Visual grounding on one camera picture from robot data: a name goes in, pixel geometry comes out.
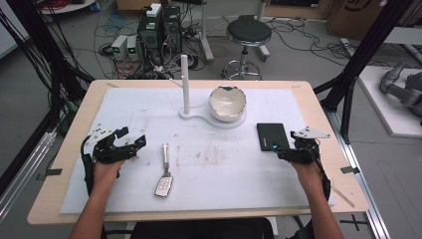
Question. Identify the black tape cross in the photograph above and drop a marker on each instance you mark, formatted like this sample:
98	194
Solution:
355	221

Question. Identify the aluminium rail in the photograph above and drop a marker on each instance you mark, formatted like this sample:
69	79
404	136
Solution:
23	179
358	186

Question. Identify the person's dark clothing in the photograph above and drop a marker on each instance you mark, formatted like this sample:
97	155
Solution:
202	229

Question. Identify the black metal frame post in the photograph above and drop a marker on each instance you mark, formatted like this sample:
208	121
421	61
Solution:
358	63

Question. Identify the white base board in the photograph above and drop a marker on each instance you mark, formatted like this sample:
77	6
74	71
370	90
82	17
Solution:
381	113

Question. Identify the grey power supply unit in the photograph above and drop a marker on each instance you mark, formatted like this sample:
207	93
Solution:
132	46
119	46

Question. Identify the person's left hand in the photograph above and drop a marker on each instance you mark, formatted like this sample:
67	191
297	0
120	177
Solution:
105	176

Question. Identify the white table mat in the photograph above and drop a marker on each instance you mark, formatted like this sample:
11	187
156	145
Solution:
215	172

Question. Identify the white cracked eggshell bowl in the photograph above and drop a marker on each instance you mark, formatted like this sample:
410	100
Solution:
227	104

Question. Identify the white stand with pole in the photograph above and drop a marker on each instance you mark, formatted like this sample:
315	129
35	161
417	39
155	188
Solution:
185	86

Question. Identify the black tape strip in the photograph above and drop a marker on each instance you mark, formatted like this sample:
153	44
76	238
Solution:
350	170
49	173

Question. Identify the black power bank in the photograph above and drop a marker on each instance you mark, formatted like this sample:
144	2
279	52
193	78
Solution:
270	136

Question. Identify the black round stool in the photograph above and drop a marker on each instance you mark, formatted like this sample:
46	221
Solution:
249	33

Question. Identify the black computer tower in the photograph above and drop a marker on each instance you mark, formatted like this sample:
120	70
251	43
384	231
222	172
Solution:
159	33

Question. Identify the thin wooden stick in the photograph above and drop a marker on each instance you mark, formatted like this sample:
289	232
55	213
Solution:
343	196

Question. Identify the person's right hand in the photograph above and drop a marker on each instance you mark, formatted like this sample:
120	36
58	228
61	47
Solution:
310	176

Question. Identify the cardboard box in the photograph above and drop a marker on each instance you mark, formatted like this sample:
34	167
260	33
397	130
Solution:
365	16

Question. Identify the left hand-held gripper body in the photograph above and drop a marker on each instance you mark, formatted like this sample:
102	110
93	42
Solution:
107	151

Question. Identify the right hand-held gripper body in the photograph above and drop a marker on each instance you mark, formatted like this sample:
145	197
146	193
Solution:
307	149

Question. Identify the white desk leg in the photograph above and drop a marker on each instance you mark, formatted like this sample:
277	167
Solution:
206	33

